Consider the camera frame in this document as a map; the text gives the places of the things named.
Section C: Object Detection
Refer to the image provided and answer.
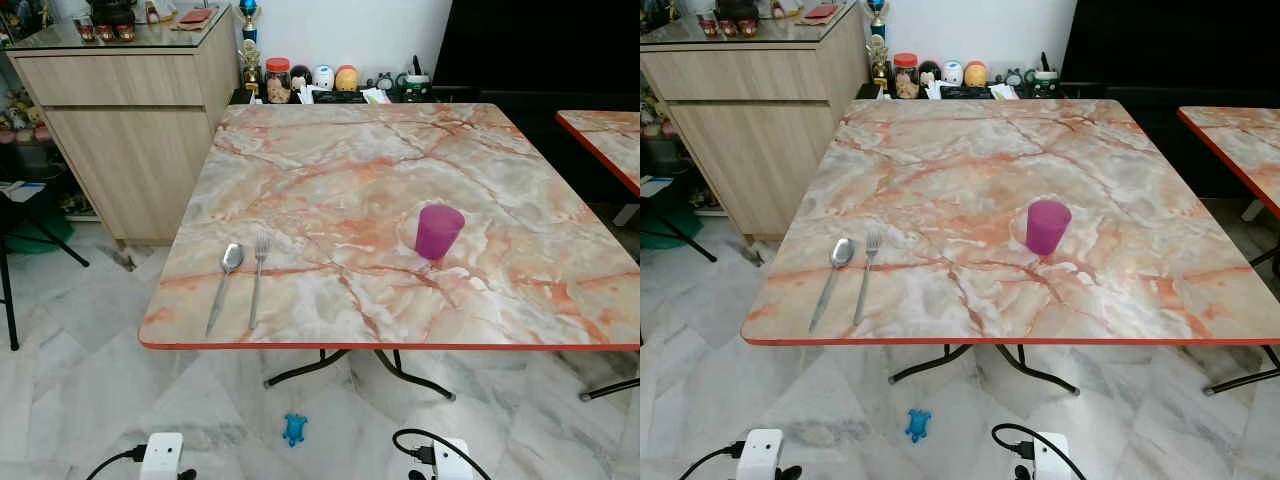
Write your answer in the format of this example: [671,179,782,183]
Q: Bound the black metal table legs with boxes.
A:
[888,344,1082,397]
[263,348,457,402]

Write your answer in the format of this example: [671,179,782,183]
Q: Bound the black side table leg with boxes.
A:
[1203,344,1280,395]
[579,376,641,402]

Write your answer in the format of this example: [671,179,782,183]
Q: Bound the silver metal fork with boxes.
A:
[247,233,272,331]
[853,230,884,327]

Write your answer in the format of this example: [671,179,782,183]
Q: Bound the silver metal spoon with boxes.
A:
[808,238,855,334]
[205,242,245,338]

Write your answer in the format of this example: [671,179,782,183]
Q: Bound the purple plastic cup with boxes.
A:
[415,204,466,263]
[1025,199,1073,256]

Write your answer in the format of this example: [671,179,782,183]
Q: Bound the green plastic basin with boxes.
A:
[0,214,74,257]
[640,205,702,251]

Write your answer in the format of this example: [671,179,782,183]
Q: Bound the light wooden cabinet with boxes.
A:
[5,8,241,247]
[640,4,871,242]

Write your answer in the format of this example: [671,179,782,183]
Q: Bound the red-edged marble side table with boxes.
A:
[555,110,641,197]
[1177,105,1280,220]

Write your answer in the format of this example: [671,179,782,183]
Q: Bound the red lid snack jar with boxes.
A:
[893,53,921,99]
[265,58,293,104]

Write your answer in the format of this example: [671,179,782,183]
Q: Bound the small gold trophy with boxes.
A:
[240,40,264,102]
[868,35,893,94]

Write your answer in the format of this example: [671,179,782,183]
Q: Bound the black television screen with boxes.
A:
[432,0,641,101]
[1060,0,1280,106]

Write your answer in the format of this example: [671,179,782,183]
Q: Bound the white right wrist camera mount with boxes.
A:
[1030,432,1071,480]
[430,437,473,480]

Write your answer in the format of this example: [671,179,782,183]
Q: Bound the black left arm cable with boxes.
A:
[85,446,148,480]
[680,442,746,480]

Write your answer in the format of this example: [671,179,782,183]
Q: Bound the black metal chair frame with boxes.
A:
[640,175,719,264]
[0,180,91,352]

